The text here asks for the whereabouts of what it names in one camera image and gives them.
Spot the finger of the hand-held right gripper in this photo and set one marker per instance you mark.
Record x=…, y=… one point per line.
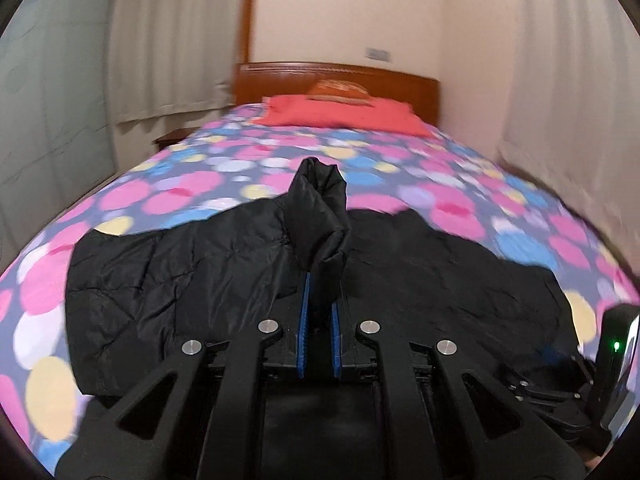
x=550, y=385
x=575, y=425

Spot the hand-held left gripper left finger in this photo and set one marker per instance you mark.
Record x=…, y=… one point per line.
x=302, y=325

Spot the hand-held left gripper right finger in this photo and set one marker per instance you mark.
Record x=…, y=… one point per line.
x=336, y=340

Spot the black puffer jacket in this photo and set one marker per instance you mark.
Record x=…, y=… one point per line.
x=200, y=280

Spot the polka dot bedspread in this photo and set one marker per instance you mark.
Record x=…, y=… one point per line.
x=165, y=195

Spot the red pillow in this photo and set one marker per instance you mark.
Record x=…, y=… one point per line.
x=345, y=117

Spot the wooden nightstand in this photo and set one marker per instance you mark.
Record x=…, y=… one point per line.
x=172, y=138

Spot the orange patterned cushion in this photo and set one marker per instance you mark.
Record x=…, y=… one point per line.
x=340, y=91

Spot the cream window curtain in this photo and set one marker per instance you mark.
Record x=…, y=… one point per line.
x=575, y=85
x=170, y=40

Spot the frosted glass sliding door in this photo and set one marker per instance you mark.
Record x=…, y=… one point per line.
x=55, y=110

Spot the wall switch panel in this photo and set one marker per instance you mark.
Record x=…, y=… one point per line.
x=377, y=53

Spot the wooden wall trim post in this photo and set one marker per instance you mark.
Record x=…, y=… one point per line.
x=248, y=10

